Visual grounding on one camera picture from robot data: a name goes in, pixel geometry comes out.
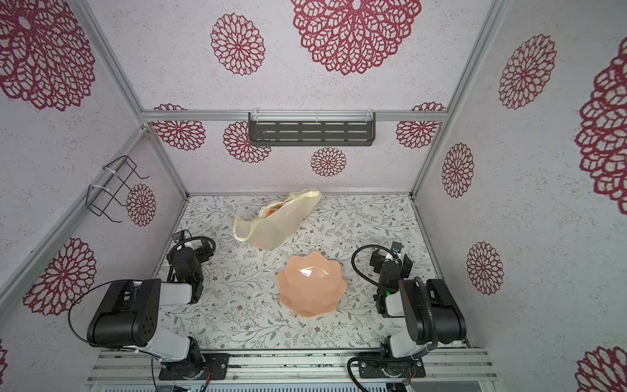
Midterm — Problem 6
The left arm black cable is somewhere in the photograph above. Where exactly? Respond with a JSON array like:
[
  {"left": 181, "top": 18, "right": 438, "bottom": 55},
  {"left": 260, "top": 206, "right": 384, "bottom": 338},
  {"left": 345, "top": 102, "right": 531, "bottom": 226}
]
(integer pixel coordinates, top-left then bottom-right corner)
[{"left": 167, "top": 236, "right": 217, "bottom": 283}]

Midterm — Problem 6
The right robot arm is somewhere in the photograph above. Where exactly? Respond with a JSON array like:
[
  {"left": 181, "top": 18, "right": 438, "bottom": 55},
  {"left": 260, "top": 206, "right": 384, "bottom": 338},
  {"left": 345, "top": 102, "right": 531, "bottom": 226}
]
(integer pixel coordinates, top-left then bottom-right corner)
[{"left": 375, "top": 261, "right": 467, "bottom": 360}]

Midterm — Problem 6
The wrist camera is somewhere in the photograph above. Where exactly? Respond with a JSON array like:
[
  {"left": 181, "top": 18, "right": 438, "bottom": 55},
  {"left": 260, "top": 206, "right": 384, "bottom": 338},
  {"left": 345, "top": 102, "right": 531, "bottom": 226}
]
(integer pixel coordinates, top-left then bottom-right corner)
[
  {"left": 171, "top": 230, "right": 192, "bottom": 244},
  {"left": 369, "top": 242, "right": 403, "bottom": 274}
]

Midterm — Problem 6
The black wire wall rack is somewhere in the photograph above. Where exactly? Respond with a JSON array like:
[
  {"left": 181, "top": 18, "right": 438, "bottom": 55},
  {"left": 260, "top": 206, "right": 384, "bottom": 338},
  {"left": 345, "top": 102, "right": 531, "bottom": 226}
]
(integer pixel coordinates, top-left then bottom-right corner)
[{"left": 84, "top": 155, "right": 149, "bottom": 224}]

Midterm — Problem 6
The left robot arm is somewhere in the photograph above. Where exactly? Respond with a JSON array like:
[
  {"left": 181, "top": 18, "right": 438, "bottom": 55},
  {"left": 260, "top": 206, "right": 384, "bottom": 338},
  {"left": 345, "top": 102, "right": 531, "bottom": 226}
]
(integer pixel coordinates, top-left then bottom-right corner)
[{"left": 87, "top": 243, "right": 216, "bottom": 380}]

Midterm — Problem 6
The grey wall shelf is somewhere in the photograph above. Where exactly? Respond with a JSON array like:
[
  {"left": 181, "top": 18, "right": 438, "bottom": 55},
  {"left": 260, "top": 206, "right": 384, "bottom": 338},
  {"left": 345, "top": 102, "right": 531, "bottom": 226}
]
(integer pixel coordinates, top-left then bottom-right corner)
[{"left": 248, "top": 112, "right": 377, "bottom": 147}]

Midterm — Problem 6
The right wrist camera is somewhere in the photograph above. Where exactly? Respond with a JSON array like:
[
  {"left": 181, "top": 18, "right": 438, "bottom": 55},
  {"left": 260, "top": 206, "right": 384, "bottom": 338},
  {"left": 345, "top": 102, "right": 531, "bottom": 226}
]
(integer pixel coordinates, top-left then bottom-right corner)
[{"left": 369, "top": 242, "right": 403, "bottom": 274}]

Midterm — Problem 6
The cream plastic fruit bag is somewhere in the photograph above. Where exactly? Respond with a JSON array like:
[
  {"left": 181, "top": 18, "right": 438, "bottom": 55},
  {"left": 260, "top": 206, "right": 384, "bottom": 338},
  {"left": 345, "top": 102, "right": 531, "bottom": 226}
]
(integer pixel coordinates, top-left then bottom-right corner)
[{"left": 233, "top": 189, "right": 323, "bottom": 250}]

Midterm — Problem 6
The pink scalloped bowl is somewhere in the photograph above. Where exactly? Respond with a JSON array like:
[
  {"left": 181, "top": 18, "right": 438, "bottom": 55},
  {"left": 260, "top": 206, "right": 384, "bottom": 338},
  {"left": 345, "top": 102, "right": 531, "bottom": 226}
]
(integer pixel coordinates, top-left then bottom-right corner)
[{"left": 277, "top": 252, "right": 348, "bottom": 318}]

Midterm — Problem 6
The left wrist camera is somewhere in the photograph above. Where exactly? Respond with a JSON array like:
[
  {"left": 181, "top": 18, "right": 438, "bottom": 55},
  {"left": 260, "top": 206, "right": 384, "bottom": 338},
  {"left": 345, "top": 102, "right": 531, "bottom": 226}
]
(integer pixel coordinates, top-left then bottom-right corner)
[{"left": 171, "top": 230, "right": 192, "bottom": 244}]

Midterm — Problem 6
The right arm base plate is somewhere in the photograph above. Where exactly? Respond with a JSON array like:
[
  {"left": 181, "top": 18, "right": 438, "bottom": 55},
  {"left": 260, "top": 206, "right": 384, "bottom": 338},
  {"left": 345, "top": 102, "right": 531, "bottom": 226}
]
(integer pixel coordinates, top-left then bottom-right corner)
[{"left": 358, "top": 353, "right": 426, "bottom": 379}]

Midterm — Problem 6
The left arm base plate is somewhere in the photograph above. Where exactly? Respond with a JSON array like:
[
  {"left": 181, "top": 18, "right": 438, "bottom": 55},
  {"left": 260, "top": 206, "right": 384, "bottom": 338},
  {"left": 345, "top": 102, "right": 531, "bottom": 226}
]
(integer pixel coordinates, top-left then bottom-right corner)
[{"left": 158, "top": 353, "right": 230, "bottom": 382}]

